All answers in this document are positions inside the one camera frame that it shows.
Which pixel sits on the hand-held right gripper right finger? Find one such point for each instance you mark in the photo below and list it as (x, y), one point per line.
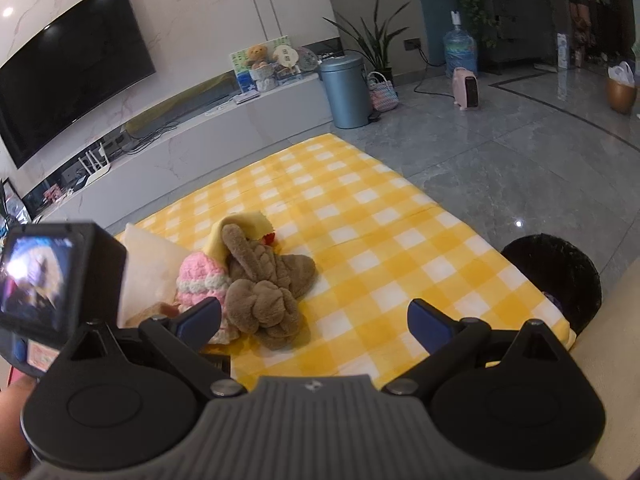
(425, 322)

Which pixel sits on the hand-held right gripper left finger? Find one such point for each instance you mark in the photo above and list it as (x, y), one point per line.
(200, 317)

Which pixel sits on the pink knitted hat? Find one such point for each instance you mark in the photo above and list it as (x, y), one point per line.
(200, 275)

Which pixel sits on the white plastic bag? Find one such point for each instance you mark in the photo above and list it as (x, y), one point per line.
(145, 265)

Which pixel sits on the yellow soft cloth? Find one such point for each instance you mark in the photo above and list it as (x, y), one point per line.
(235, 225)

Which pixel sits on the orange crocheted carrot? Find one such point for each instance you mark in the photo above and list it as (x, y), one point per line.
(270, 238)

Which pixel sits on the person's left forearm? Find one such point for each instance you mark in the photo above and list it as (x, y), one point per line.
(15, 430)

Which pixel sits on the yellow checkered blanket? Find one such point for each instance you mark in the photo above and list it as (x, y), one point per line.
(380, 250)

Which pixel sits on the white router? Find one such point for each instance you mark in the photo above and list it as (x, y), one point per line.
(97, 167)

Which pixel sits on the black lined waste bin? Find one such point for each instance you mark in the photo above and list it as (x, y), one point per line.
(555, 280)

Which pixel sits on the white television console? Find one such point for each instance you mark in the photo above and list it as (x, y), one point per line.
(210, 145)

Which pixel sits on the black flat television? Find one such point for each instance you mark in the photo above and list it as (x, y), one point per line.
(70, 75)

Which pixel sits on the pastel woven basket bag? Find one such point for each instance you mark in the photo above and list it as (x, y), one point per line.
(382, 94)

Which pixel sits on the pink space heater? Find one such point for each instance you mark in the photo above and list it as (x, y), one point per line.
(466, 89)

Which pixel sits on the blue-grey pedal trash bin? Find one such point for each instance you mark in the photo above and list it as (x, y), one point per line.
(345, 92)

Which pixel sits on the brown teddy bear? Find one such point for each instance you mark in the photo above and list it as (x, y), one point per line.
(258, 56)

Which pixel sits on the blue water jug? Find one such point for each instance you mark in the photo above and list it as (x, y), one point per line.
(460, 50)

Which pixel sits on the potted long-leaf plant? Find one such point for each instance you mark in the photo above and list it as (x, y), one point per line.
(375, 45)

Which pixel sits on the gold round pot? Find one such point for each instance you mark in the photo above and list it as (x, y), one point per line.
(621, 96)

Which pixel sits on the dark grey cabinet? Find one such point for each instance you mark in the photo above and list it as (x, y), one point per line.
(520, 15)

